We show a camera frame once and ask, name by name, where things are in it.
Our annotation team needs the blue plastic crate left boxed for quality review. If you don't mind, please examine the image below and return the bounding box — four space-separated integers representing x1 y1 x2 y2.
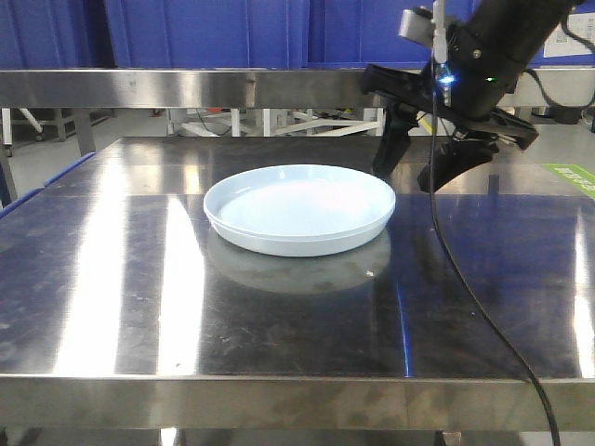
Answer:
1 0 114 70

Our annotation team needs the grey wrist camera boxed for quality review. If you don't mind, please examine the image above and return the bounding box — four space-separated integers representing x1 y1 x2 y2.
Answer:
398 7 435 48

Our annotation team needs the white paper label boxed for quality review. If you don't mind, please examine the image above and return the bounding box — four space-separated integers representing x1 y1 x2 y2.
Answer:
544 13 594 58

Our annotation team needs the blue plastic crate middle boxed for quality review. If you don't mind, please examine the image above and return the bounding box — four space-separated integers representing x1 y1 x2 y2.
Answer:
104 1 310 70

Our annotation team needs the stainless steel shelf rail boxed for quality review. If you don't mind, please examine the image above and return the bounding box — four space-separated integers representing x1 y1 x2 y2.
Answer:
0 68 595 111

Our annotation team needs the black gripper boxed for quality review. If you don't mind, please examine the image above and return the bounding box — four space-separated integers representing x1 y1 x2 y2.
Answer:
361 27 537 191

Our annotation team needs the blue plastic crate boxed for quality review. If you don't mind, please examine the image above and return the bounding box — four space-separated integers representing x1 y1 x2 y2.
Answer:
309 1 594 69
1 0 114 70
104 1 310 70

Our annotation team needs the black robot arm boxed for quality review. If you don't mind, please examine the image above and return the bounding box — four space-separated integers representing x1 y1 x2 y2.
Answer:
361 1 574 192

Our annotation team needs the white background frame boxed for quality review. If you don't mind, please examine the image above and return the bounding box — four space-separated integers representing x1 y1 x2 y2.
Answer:
166 108 385 138

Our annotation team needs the black hanging cable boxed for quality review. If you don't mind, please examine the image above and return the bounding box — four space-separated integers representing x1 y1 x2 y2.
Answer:
430 59 562 446

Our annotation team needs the blue plastic crate right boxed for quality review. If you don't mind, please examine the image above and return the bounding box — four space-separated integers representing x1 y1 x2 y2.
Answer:
309 1 594 69

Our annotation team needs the light blue plate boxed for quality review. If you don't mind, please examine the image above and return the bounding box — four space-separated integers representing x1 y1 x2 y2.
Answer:
204 200 395 257
204 164 396 240

